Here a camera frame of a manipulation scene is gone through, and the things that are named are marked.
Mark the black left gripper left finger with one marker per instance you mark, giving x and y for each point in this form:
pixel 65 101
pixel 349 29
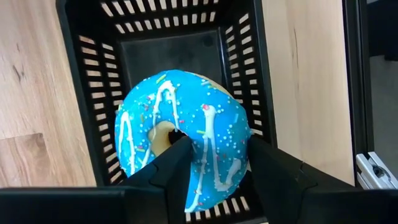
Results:
pixel 174 174

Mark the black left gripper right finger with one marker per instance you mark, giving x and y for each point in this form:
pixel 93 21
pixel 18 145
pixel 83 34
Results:
pixel 276 180

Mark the blue frosted toy donut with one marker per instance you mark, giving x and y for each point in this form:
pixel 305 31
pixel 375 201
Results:
pixel 192 102

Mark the black slotted plastic basket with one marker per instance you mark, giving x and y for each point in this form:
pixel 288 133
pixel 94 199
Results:
pixel 174 53

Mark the silver aluminium rail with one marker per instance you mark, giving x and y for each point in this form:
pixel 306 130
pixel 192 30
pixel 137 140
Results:
pixel 373 171

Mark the black metal table frame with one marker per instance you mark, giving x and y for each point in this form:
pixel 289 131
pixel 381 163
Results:
pixel 357 77

